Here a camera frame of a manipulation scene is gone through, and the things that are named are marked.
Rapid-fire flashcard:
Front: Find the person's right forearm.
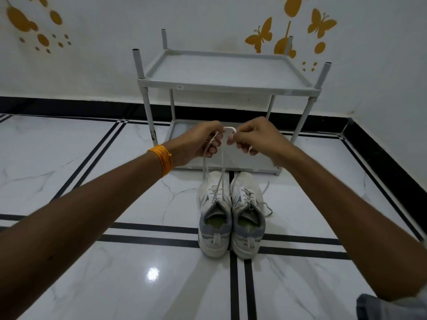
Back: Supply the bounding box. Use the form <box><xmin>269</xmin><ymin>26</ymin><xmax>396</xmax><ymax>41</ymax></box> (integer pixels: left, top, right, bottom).
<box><xmin>278</xmin><ymin>146</ymin><xmax>427</xmax><ymax>302</ymax></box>

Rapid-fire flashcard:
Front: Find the person's right hand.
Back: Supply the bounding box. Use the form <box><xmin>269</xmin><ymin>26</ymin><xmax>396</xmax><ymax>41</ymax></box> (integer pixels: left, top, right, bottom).
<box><xmin>226</xmin><ymin>116</ymin><xmax>298</xmax><ymax>168</ymax></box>

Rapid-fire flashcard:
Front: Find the orange wristband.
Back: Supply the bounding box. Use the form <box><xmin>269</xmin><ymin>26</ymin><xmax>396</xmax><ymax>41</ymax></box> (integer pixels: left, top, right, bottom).
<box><xmin>148</xmin><ymin>144</ymin><xmax>173</xmax><ymax>177</ymax></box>

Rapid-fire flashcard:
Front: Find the grey two-tier shoe rack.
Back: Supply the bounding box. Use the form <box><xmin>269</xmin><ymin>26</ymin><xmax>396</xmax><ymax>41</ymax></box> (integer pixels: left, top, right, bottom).
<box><xmin>132</xmin><ymin>28</ymin><xmax>333</xmax><ymax>177</ymax></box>

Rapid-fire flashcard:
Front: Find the person's left forearm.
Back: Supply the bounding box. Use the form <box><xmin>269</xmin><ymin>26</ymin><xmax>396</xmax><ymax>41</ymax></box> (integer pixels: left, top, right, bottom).
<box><xmin>0</xmin><ymin>151</ymin><xmax>166</xmax><ymax>320</ymax></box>

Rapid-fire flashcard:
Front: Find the cluster of yellow wall stickers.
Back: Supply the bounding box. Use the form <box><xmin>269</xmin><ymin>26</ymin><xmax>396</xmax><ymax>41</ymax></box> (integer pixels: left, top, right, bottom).
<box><xmin>245</xmin><ymin>0</ymin><xmax>338</xmax><ymax>72</ymax></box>
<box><xmin>5</xmin><ymin>0</ymin><xmax>73</xmax><ymax>54</ymax></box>

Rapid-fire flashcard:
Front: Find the person's left hand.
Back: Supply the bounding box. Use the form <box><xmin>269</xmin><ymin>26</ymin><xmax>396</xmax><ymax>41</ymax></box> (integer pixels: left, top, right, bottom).
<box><xmin>170</xmin><ymin>120</ymin><xmax>227</xmax><ymax>169</ymax></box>

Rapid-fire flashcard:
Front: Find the white shoelace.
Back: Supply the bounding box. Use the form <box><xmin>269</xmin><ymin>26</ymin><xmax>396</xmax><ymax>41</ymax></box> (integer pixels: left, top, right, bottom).
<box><xmin>242</xmin><ymin>181</ymin><xmax>274</xmax><ymax>218</ymax></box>
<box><xmin>201</xmin><ymin>125</ymin><xmax>254</xmax><ymax>205</ymax></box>

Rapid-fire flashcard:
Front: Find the white sneaker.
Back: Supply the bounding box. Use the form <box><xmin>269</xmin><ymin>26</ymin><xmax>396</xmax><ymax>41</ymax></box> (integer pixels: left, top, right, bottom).
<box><xmin>230</xmin><ymin>171</ymin><xmax>266</xmax><ymax>260</ymax></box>
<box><xmin>197</xmin><ymin>169</ymin><xmax>233</xmax><ymax>260</ymax></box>

